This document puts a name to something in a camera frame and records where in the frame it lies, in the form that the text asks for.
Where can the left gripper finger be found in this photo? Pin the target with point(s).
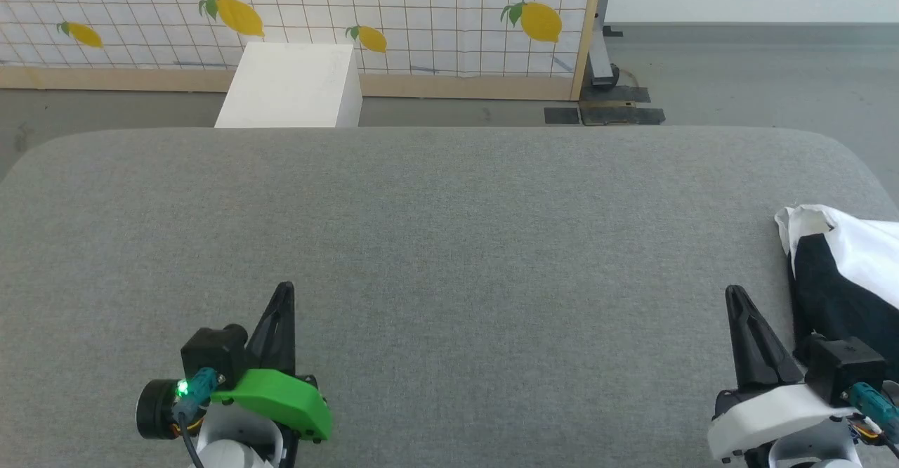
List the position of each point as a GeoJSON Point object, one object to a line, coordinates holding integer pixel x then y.
{"type": "Point", "coordinates": [290, 341]}
{"type": "Point", "coordinates": [267, 352]}

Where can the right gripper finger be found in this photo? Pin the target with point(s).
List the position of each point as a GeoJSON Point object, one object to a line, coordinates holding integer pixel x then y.
{"type": "Point", "coordinates": [772, 362]}
{"type": "Point", "coordinates": [744, 362]}

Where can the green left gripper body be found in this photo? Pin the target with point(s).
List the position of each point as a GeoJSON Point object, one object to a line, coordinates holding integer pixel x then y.
{"type": "Point", "coordinates": [288, 401]}

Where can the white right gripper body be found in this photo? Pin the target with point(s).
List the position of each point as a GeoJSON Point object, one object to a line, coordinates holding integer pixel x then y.
{"type": "Point", "coordinates": [765, 415]}

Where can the white shirt with black sleeves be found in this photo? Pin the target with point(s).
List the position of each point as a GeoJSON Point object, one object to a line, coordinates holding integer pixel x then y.
{"type": "Point", "coordinates": [857, 250]}

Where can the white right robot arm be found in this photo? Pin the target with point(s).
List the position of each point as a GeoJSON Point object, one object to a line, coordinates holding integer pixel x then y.
{"type": "Point", "coordinates": [808, 447]}

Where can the white box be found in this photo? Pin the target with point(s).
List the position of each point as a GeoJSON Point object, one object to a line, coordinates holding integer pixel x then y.
{"type": "Point", "coordinates": [295, 88]}

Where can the long black floor plate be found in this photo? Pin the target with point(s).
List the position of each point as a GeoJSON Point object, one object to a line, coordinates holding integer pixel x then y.
{"type": "Point", "coordinates": [625, 115]}

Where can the short black floor plate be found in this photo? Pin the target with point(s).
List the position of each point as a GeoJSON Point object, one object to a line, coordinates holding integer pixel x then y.
{"type": "Point", "coordinates": [618, 94]}

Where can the small black floor mat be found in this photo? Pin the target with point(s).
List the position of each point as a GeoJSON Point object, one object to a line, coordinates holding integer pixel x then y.
{"type": "Point", "coordinates": [562, 115]}

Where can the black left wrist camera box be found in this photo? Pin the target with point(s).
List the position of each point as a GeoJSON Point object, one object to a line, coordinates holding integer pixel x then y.
{"type": "Point", "coordinates": [211, 352]}

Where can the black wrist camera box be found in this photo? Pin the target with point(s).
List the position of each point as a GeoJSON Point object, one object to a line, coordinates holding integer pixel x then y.
{"type": "Point", "coordinates": [843, 369]}
{"type": "Point", "coordinates": [211, 352]}

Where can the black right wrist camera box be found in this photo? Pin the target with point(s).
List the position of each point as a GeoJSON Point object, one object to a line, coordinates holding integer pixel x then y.
{"type": "Point", "coordinates": [843, 369]}

